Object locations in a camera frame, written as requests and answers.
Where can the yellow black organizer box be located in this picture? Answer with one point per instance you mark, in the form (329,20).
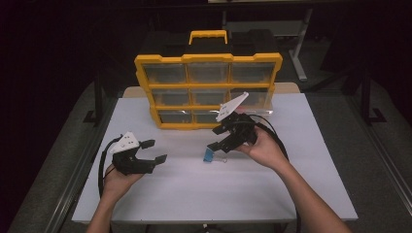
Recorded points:
(207,85)

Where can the tan wooden board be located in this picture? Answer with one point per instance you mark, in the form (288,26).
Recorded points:
(134,92)

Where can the grey metal rail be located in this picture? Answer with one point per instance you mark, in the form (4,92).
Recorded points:
(382,155)
(74,181)

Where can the blue binder clip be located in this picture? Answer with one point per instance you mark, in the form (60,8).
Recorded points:
(207,156)

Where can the black metal stand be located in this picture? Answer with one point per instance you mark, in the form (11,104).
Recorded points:
(366,97)
(98,97)

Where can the person's right hand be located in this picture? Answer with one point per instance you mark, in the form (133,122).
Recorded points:
(265,150)

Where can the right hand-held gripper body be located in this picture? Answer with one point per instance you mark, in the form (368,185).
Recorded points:
(241,131)

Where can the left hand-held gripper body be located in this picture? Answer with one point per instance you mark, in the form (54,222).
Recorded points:
(131,163)

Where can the clear plastic drawer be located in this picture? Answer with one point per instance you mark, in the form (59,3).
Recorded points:
(259,98)

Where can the grid of clear organizer drawers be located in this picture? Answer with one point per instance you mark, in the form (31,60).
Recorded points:
(165,73)

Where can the white metal desk stand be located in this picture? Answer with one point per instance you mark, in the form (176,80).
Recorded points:
(299,48)

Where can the person's left hand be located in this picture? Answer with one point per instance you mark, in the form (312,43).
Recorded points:
(119,181)

